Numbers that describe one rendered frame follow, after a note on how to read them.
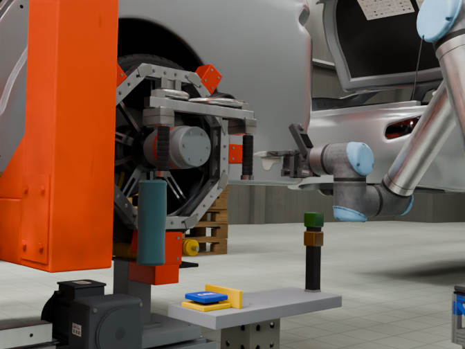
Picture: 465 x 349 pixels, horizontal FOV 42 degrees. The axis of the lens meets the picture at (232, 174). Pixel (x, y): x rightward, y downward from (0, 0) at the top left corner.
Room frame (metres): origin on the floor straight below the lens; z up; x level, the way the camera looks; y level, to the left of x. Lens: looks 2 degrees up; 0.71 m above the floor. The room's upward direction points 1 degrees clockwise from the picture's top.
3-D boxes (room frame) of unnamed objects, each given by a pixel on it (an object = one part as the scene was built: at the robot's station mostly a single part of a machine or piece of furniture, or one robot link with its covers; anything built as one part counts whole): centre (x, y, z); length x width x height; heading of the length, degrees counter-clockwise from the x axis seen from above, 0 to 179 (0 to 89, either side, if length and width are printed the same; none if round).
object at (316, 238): (1.61, -0.22, 0.59); 0.04 x 0.04 x 0.04; 42
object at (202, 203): (2.04, 0.24, 0.85); 0.54 x 0.07 x 0.54; 132
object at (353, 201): (1.69, -0.34, 0.69); 0.12 x 0.09 x 0.12; 115
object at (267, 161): (1.84, -0.10, 0.80); 0.09 x 0.03 x 0.06; 76
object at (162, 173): (1.75, 0.20, 0.83); 0.04 x 0.04 x 0.16
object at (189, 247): (2.20, 0.21, 0.51); 0.29 x 0.06 x 0.06; 42
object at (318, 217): (1.61, -0.22, 0.64); 0.04 x 0.04 x 0.04; 42
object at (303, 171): (1.81, -0.21, 0.80); 0.12 x 0.08 x 0.09; 42
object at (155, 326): (2.17, 0.35, 0.32); 0.40 x 0.30 x 0.28; 132
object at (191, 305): (1.36, 0.05, 0.46); 0.08 x 0.08 x 0.01; 42
